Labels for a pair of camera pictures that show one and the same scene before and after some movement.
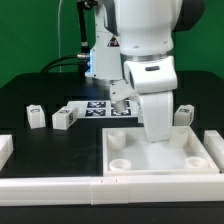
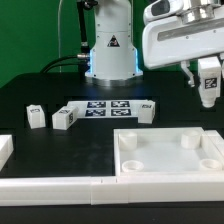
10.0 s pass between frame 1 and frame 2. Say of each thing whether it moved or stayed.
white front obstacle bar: stayed
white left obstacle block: stayed
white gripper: moved
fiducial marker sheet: stayed
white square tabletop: moved
